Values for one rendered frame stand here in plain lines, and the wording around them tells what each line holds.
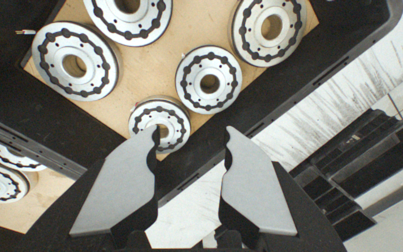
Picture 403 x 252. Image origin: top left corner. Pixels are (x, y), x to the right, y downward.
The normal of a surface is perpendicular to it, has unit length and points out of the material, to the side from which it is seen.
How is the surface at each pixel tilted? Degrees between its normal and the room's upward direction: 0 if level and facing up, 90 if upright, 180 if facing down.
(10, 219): 0
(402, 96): 0
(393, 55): 0
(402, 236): 90
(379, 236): 90
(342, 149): 90
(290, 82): 90
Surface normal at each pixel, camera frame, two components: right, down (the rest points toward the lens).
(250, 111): -0.68, -0.61
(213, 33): 0.11, 0.47
